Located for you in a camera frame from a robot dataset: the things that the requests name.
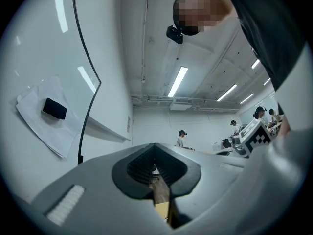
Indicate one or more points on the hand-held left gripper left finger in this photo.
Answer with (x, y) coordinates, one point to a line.
(97, 192)

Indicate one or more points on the person's head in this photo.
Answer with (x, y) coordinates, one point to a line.
(200, 11)

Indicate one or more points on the black bag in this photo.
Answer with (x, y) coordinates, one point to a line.
(227, 143)

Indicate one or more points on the black head camera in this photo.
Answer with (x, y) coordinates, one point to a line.
(174, 34)

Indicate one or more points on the black framed whiteboard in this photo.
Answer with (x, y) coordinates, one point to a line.
(36, 45)

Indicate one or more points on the ceiling strip light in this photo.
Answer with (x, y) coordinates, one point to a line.
(255, 63)
(227, 92)
(267, 81)
(177, 81)
(247, 98)

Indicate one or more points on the white ceiling pipe bundle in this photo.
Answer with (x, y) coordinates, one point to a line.
(215, 104)

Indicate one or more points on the person's right forearm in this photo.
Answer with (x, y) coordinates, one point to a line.
(285, 127)

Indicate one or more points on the grey machine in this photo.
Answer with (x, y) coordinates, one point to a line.
(237, 144)

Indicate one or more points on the person's black shirt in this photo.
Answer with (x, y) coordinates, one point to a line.
(269, 26)

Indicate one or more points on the black whiteboard eraser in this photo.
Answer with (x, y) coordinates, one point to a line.
(54, 108)

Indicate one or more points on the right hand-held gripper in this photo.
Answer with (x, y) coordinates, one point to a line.
(256, 138)

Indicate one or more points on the wall notice sheet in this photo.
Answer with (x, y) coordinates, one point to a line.
(128, 124)

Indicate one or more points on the white paper sheets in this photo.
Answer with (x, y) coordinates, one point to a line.
(53, 133)

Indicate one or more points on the white air conditioner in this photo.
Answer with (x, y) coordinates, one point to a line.
(181, 104)

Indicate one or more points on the white wall ledge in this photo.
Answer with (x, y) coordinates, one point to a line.
(110, 131)

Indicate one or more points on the small white box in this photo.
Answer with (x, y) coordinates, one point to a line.
(217, 146)

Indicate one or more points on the grey desk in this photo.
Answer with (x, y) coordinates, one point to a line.
(220, 153)

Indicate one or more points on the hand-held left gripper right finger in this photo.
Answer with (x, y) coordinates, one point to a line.
(207, 170)

